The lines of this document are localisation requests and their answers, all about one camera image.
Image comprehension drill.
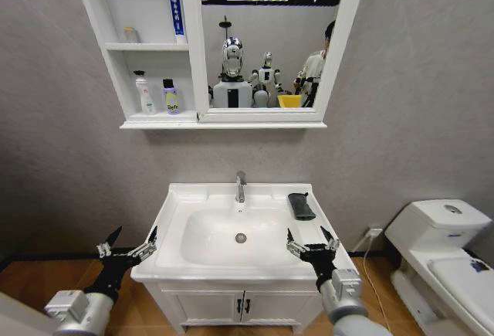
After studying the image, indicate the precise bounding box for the white wall cabinet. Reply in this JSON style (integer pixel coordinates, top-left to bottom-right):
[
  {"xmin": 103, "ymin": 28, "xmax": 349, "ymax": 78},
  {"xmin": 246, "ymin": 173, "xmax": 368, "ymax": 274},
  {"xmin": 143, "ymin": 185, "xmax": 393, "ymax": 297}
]
[{"xmin": 69, "ymin": 0, "xmax": 371, "ymax": 131}]

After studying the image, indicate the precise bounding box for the white ceramic washbasin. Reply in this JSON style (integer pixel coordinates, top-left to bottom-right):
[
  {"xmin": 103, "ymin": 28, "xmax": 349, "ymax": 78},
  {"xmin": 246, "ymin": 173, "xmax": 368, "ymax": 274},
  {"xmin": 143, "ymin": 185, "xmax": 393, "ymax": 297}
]
[{"xmin": 130, "ymin": 182, "xmax": 358, "ymax": 285}]

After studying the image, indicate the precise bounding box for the chrome faucet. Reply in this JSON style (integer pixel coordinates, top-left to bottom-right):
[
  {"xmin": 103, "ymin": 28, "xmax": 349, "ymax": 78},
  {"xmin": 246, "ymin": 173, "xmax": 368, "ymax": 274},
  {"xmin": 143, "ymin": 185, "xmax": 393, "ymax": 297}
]
[{"xmin": 234, "ymin": 171, "xmax": 249, "ymax": 204}]

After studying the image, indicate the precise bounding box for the cabinet mirror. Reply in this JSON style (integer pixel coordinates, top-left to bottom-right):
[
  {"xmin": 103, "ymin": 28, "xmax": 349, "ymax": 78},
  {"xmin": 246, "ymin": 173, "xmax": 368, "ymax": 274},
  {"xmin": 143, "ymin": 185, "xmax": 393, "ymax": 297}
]
[{"xmin": 198, "ymin": 0, "xmax": 350, "ymax": 110}]

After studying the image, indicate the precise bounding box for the purple yellow bottle black cap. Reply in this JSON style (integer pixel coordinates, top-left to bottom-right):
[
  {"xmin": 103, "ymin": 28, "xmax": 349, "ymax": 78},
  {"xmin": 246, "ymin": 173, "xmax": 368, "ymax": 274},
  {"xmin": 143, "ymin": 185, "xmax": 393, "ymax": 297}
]
[{"xmin": 161, "ymin": 78, "xmax": 183, "ymax": 117}]

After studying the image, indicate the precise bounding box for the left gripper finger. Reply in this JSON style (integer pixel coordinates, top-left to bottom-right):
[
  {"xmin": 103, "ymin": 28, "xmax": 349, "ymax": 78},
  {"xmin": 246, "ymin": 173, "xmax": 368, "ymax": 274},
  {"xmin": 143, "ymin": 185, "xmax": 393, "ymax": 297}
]
[
  {"xmin": 129, "ymin": 226, "xmax": 160, "ymax": 263},
  {"xmin": 96, "ymin": 226, "xmax": 124, "ymax": 258}
]

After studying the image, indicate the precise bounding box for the dark grey folded towel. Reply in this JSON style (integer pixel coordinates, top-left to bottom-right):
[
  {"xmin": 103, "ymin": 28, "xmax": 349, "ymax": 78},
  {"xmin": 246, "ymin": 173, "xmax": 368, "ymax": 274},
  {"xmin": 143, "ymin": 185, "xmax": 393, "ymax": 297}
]
[{"xmin": 287, "ymin": 192, "xmax": 317, "ymax": 222}]

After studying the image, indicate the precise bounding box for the person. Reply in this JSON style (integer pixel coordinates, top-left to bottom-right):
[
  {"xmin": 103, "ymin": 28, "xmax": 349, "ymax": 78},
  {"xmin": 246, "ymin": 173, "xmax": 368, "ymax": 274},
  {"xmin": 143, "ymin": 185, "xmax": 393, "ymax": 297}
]
[{"xmin": 294, "ymin": 20, "xmax": 337, "ymax": 108}]

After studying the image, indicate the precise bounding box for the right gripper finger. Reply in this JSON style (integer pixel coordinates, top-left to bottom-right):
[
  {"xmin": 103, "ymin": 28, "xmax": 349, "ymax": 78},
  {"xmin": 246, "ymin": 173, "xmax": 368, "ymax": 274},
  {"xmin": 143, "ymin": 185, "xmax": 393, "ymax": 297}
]
[
  {"xmin": 286, "ymin": 227, "xmax": 310, "ymax": 264},
  {"xmin": 319, "ymin": 226, "xmax": 341, "ymax": 253}
]

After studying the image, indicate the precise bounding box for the white power cable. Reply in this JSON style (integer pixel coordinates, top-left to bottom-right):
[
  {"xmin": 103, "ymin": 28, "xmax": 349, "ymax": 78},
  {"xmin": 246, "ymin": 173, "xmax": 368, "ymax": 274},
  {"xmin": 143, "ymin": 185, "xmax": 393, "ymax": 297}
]
[{"xmin": 349, "ymin": 234, "xmax": 387, "ymax": 308}]

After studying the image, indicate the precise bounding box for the white bottle black cap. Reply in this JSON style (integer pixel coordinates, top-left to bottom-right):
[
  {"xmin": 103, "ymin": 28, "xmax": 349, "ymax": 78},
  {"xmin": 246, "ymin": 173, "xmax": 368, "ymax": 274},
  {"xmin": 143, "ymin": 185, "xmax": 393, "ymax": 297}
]
[{"xmin": 133, "ymin": 70, "xmax": 157, "ymax": 116}]

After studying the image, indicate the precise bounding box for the white vanity cabinet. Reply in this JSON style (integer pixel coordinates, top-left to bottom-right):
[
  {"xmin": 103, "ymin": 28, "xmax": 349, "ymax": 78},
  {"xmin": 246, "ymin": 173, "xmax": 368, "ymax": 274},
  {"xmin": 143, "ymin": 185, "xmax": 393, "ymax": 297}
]
[{"xmin": 140, "ymin": 278, "xmax": 337, "ymax": 334}]

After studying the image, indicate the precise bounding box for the white toilet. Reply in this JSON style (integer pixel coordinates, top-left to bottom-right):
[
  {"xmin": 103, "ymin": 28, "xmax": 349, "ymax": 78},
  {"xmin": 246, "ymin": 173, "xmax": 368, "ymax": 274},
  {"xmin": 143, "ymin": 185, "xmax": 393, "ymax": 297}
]
[{"xmin": 384, "ymin": 199, "xmax": 494, "ymax": 336}]

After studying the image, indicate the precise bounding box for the yellow bin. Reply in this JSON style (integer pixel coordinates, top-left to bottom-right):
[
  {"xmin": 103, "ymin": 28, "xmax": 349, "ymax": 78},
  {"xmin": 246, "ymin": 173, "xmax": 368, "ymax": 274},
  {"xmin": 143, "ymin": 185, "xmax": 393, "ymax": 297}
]
[{"xmin": 276, "ymin": 94, "xmax": 303, "ymax": 109}]

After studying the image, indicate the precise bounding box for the small white humanoid robot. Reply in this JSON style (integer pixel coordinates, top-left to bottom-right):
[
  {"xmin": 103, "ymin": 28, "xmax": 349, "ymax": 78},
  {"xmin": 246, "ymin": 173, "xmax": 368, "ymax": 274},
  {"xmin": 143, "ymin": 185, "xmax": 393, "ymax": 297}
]
[{"xmin": 248, "ymin": 51, "xmax": 285, "ymax": 107}]

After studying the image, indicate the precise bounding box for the blue white toothpaste tube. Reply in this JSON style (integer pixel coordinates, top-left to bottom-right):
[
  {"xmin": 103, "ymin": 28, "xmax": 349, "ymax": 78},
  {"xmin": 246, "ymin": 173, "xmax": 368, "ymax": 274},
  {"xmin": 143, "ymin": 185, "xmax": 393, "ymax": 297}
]
[{"xmin": 164, "ymin": 0, "xmax": 188, "ymax": 46}]

